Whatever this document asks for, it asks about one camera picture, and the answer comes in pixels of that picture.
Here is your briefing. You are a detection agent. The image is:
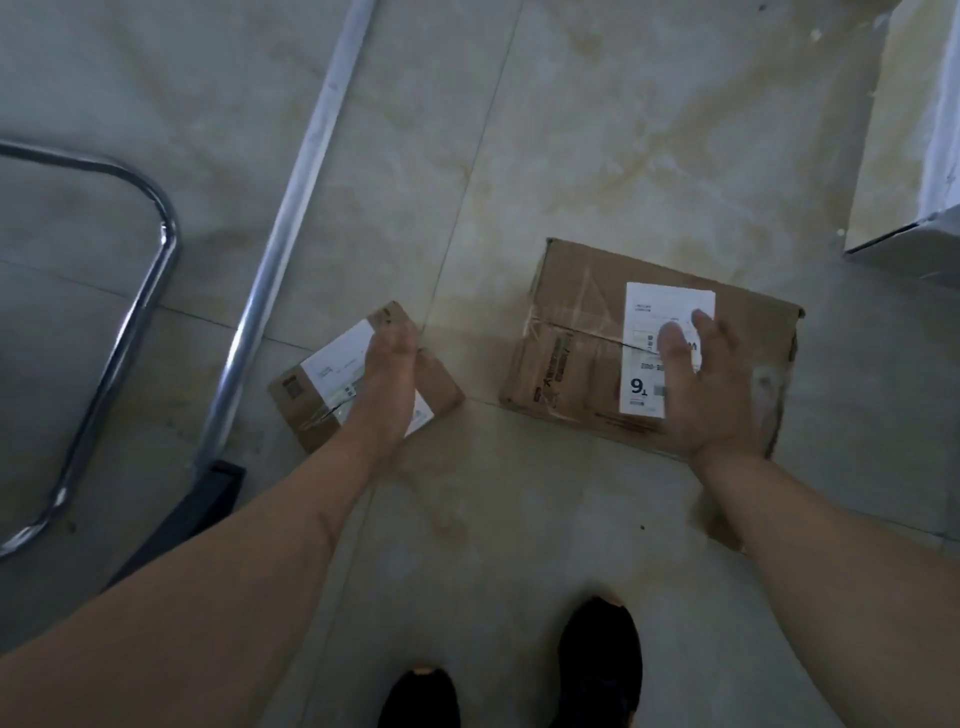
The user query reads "person's right hand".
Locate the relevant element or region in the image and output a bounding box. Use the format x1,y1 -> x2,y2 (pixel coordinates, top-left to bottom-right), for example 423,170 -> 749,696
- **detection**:
656,308 -> 762,462

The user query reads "person's left hand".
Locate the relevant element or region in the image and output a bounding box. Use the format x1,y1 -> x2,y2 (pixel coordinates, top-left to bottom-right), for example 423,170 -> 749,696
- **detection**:
351,321 -> 421,442

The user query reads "small cardboard parcel box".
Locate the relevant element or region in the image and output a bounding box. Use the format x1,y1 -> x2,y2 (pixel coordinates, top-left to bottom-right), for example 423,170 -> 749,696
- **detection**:
268,300 -> 467,456

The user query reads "person's left forearm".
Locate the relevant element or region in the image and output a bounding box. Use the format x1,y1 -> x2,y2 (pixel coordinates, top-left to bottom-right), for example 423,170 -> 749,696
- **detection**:
0,423 -> 415,728

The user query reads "person's right forearm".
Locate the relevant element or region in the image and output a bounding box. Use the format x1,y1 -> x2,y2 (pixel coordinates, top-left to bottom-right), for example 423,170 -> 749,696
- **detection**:
688,437 -> 960,728

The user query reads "large cardboard parcel box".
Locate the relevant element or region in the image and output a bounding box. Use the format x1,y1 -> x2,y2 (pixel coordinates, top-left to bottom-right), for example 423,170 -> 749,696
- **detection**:
498,237 -> 807,461

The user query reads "silver metal table leg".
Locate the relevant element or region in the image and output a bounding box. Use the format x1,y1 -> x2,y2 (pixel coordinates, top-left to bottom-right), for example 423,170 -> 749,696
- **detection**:
192,0 -> 378,472

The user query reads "black table foot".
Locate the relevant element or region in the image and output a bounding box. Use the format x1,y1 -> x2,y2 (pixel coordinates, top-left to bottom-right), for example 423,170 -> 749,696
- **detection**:
103,460 -> 248,591

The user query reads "white cabinet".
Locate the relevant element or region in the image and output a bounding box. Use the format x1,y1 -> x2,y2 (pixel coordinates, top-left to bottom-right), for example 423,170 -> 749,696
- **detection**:
843,0 -> 960,288

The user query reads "person's right black shoe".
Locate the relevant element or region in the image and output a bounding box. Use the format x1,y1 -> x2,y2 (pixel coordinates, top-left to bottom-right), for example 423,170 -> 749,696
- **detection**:
550,597 -> 645,728

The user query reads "person's black shoe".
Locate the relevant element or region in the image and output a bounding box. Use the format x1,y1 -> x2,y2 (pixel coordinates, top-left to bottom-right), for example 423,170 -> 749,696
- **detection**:
376,666 -> 461,728
550,597 -> 645,728

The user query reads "person's left black shoe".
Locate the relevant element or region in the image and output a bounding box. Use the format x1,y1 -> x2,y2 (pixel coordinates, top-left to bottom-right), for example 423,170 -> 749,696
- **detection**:
376,666 -> 461,728

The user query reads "chrome tube chair frame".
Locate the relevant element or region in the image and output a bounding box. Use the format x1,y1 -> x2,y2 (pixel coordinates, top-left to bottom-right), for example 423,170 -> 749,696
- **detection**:
0,138 -> 182,561

